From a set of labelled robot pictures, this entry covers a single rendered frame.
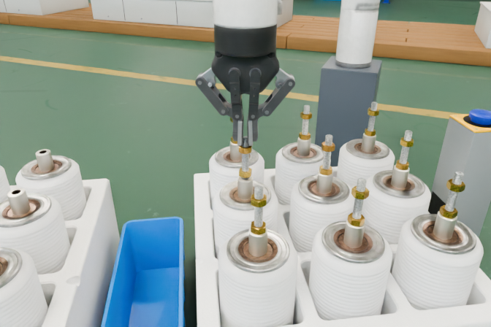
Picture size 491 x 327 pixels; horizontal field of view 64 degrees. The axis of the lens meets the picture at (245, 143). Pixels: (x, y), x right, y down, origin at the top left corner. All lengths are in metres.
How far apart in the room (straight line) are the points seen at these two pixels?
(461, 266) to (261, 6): 0.38
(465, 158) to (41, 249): 0.66
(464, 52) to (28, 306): 2.33
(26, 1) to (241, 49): 3.48
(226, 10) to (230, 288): 0.31
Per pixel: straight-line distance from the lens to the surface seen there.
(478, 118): 0.75
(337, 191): 0.60
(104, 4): 3.33
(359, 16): 1.04
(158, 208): 1.01
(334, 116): 1.08
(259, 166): 0.67
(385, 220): 0.63
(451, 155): 0.78
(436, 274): 0.55
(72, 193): 0.71
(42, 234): 0.61
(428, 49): 2.49
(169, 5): 2.99
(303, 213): 0.59
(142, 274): 0.84
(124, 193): 1.09
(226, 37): 0.46
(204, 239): 0.62
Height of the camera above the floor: 0.58
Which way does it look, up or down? 26 degrees down
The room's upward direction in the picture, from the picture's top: straight up
